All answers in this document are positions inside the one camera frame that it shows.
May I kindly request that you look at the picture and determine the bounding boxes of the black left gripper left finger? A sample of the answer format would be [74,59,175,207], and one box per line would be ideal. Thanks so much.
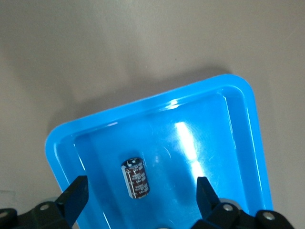
[0,176,89,229]

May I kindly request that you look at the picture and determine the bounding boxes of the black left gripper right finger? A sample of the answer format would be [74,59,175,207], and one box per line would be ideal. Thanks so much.
[190,176,295,229]

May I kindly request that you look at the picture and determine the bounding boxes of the small dark cylindrical capacitor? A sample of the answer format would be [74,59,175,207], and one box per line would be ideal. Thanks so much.
[121,157,151,199]

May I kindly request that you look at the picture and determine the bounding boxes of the blue plastic tray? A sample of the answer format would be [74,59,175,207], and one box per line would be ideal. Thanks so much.
[44,73,274,229]

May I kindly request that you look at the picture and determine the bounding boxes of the brown table cover mat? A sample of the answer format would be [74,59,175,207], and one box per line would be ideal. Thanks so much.
[0,0,305,229]

